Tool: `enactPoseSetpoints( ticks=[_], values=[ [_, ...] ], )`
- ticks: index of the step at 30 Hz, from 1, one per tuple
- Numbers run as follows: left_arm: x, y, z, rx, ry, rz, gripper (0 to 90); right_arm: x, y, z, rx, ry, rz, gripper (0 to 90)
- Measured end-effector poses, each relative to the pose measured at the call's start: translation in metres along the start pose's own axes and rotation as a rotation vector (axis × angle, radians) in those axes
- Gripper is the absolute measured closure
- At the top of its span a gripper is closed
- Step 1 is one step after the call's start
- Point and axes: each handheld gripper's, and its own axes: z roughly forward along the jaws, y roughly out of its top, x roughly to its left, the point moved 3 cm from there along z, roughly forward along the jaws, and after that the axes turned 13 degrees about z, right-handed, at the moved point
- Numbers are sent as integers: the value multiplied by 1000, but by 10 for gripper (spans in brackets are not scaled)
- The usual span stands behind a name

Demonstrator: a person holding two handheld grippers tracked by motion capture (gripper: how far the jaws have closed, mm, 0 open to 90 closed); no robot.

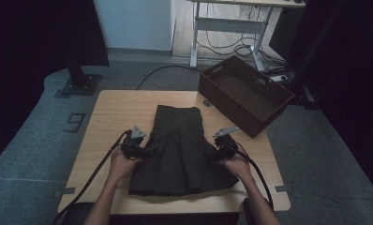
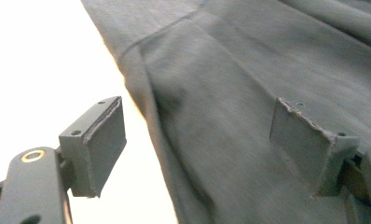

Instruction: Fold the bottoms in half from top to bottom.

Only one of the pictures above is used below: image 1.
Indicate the round table grommet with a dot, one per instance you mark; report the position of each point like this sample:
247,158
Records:
207,103

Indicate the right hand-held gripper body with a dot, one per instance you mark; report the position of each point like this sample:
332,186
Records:
226,148

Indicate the person's right hand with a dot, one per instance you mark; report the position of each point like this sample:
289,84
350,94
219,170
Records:
239,168

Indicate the brown wicker basket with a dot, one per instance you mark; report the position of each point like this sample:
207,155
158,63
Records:
237,93

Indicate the white standing desk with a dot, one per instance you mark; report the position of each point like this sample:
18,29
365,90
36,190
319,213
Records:
228,25

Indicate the black curtain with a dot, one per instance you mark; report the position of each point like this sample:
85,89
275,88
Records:
356,78
34,37

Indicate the person's left hand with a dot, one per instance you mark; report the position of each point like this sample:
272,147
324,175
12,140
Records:
120,165

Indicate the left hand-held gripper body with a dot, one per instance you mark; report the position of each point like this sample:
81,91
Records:
132,146

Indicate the white power strip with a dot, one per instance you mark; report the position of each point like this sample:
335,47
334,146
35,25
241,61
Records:
281,78

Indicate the black stand with square base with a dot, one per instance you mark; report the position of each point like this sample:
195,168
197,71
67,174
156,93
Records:
81,84

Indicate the black slanted stand with base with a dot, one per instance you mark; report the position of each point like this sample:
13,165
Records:
303,84

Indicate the black floor tape mark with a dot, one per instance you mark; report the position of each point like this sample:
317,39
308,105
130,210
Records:
73,122

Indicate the black skirt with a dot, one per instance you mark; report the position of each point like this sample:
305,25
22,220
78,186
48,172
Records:
181,156

